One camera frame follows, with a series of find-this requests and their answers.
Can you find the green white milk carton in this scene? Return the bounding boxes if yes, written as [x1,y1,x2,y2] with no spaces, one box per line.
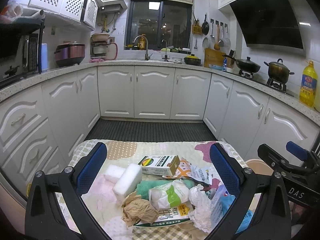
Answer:
[134,202,194,228]

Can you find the green knitted cloth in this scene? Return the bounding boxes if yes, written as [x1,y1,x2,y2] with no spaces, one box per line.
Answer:
[136,179,195,199]

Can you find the blue snack packet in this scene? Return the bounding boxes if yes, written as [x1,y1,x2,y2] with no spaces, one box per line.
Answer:
[220,194,253,234]

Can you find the white printed snack bag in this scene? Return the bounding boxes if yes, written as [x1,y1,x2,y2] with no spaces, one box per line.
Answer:
[185,165,213,185]

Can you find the beige plastic trash bin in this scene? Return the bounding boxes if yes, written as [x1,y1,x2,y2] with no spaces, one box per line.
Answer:
[246,159,273,176]

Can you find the kitchen sink faucet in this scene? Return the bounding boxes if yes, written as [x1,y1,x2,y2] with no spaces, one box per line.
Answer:
[133,35,150,61]

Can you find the dark kitchen window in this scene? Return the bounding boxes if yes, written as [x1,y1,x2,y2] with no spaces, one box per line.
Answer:
[124,0,193,50]

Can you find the crumpled white tissue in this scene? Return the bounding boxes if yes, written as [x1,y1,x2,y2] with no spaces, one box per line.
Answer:
[188,184,212,233]

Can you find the yellow cooking oil bottle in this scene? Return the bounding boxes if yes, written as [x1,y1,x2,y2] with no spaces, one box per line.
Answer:
[299,60,318,107]

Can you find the white foam block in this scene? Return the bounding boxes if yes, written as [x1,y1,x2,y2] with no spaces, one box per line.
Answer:
[104,164,125,184]
[112,164,143,202]

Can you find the orange patterned wrapper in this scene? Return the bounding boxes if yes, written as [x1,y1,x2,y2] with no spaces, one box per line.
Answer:
[162,159,196,179]

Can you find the white base cabinets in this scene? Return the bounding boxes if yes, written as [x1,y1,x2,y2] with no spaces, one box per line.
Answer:
[1,62,319,201]

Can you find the crumpled brown paper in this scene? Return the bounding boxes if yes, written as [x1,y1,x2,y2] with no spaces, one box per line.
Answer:
[121,191,159,227]

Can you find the white green plastic bag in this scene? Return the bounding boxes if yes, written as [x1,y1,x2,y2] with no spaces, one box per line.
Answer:
[149,180,189,210]

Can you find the black wok with lid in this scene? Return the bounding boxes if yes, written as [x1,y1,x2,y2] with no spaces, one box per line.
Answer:
[223,54,260,73]

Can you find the small green yellow box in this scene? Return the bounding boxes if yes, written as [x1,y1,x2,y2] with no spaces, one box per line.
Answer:
[138,155,180,176]

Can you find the black floor mat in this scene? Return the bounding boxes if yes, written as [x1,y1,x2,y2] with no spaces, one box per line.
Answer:
[85,119,216,142]

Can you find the wooden cutting board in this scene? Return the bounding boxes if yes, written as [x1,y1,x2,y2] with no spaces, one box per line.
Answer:
[204,48,233,68]

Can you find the yellow lid black pot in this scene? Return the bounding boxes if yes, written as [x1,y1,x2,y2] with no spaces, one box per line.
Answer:
[184,54,201,66]

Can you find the black range hood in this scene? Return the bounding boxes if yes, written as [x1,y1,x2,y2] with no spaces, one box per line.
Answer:
[230,0,305,55]

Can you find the maroon rice cooker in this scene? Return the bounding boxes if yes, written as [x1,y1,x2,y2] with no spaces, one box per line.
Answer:
[54,42,86,67]

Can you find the black microwave oven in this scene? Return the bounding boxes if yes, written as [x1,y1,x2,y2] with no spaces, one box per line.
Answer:
[1,17,45,88]

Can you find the stacked pots on rack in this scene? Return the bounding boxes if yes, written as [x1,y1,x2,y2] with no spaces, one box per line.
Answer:
[90,33,110,59]

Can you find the white lattice upper cabinets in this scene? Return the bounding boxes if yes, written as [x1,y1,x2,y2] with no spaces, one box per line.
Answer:
[10,0,99,29]

